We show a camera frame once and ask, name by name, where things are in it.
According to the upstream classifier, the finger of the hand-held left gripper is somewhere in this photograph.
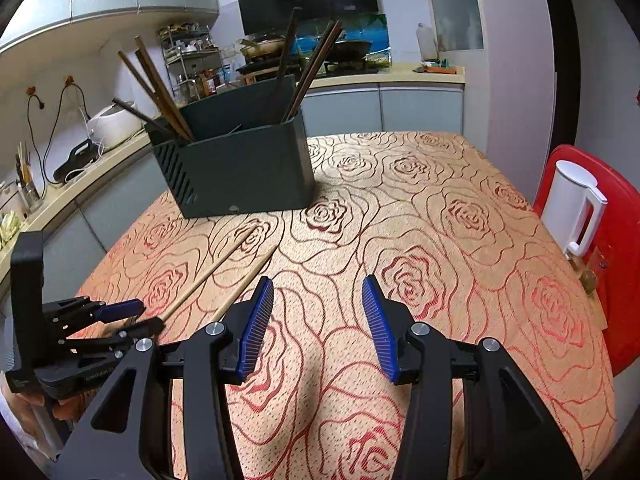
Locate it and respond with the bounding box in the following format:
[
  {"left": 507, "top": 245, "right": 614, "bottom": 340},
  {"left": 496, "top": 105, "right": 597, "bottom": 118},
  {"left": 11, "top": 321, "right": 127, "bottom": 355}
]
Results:
[
  {"left": 42, "top": 298, "right": 147, "bottom": 333},
  {"left": 62, "top": 316, "right": 166, "bottom": 361}
]

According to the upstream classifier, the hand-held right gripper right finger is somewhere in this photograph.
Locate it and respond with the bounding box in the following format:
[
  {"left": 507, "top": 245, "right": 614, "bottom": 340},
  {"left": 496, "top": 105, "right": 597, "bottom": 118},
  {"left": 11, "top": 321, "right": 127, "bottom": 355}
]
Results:
[{"left": 361, "top": 274, "right": 583, "bottom": 480}]

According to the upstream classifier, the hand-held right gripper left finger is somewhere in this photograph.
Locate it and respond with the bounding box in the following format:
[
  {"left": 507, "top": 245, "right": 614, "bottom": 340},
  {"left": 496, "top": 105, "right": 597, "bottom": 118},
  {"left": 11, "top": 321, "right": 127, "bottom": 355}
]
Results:
[{"left": 52, "top": 275, "right": 276, "bottom": 480}]

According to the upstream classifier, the dark grey chopstick holder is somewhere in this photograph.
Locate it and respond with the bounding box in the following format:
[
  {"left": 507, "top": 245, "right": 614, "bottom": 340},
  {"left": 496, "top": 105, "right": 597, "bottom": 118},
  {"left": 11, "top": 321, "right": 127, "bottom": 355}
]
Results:
[{"left": 147, "top": 74, "right": 317, "bottom": 219}]

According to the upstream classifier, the reddish brown chopstick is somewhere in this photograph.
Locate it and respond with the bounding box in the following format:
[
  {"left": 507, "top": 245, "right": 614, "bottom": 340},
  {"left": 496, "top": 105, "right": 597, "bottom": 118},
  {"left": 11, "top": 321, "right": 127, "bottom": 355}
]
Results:
[{"left": 287, "top": 20, "right": 346, "bottom": 122}]

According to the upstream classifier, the person's left hand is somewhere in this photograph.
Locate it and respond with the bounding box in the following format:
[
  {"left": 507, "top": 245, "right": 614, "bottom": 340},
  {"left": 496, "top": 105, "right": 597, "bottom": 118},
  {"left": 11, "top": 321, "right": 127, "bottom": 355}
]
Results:
[{"left": 12, "top": 393, "right": 97, "bottom": 423}]

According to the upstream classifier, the rose pattern tablecloth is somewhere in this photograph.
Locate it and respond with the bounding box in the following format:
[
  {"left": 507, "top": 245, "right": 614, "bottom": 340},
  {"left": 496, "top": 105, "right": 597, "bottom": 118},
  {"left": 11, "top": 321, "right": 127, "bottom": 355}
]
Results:
[{"left": 75, "top": 131, "right": 618, "bottom": 480}]

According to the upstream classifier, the metal utensil cup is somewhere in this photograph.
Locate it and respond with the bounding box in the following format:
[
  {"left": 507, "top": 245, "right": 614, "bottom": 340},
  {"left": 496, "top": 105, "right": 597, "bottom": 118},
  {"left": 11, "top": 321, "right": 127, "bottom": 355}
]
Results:
[{"left": 14, "top": 141, "right": 43, "bottom": 211}]

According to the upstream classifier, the black handheld vacuum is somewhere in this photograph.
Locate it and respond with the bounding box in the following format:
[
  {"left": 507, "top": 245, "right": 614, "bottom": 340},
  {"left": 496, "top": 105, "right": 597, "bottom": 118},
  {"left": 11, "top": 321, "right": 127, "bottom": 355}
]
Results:
[{"left": 52, "top": 141, "right": 101, "bottom": 183}]

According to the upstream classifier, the white rice cooker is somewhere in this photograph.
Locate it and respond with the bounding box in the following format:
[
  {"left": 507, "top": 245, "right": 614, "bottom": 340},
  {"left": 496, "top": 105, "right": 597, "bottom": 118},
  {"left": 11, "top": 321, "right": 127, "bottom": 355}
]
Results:
[{"left": 86, "top": 105, "right": 143, "bottom": 151}]

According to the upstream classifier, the black chopstick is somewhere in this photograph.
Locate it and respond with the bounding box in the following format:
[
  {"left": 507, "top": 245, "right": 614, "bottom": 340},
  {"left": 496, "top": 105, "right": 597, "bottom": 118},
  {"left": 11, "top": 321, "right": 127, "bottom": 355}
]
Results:
[
  {"left": 112, "top": 98, "right": 173, "bottom": 136},
  {"left": 276, "top": 6, "right": 303, "bottom": 125}
]

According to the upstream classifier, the white electric kettle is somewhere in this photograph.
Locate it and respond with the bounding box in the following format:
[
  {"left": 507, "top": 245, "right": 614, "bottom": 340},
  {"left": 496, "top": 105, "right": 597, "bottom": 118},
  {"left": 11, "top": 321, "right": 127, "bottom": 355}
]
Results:
[{"left": 541, "top": 160, "right": 609, "bottom": 257}]

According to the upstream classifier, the red plastic chair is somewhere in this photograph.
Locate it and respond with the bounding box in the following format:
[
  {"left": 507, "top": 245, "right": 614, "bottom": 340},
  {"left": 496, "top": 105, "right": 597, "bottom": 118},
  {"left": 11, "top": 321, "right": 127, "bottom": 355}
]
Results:
[{"left": 532, "top": 144, "right": 640, "bottom": 378}]

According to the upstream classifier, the metal spice rack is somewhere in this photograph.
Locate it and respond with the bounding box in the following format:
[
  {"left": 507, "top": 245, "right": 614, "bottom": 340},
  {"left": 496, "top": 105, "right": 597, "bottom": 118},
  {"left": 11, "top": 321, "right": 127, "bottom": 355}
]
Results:
[{"left": 159, "top": 24, "right": 221, "bottom": 103}]

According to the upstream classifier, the orange cutting board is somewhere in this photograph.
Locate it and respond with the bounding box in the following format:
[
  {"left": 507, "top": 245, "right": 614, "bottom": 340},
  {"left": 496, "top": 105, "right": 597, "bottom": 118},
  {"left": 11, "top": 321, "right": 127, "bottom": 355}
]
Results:
[{"left": 414, "top": 60, "right": 458, "bottom": 75}]

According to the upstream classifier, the frying pan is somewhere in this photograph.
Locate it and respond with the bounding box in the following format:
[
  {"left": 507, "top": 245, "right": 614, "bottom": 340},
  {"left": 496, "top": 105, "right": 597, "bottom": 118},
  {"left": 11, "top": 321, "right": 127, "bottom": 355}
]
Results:
[{"left": 239, "top": 34, "right": 287, "bottom": 58}]

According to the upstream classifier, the black wok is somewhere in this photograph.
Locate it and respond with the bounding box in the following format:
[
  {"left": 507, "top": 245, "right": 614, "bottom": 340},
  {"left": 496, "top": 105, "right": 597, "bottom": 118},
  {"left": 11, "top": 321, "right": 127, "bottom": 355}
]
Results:
[{"left": 330, "top": 39, "right": 373, "bottom": 63}]

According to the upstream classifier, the blue backsplash panel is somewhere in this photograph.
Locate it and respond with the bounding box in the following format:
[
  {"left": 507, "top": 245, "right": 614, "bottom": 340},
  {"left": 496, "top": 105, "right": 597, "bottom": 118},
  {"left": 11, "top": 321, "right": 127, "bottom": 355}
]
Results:
[{"left": 295, "top": 14, "right": 391, "bottom": 58}]

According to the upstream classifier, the frosted glass window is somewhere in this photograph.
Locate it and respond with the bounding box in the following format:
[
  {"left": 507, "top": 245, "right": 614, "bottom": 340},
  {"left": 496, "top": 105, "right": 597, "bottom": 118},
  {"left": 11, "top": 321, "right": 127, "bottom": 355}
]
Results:
[{"left": 424, "top": 0, "right": 485, "bottom": 52}]

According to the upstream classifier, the wall plug with cable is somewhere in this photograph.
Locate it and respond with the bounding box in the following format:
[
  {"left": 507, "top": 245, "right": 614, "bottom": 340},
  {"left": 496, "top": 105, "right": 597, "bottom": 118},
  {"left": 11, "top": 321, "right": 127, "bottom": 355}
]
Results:
[
  {"left": 25, "top": 85, "right": 46, "bottom": 181},
  {"left": 42, "top": 75, "right": 88, "bottom": 181}
]

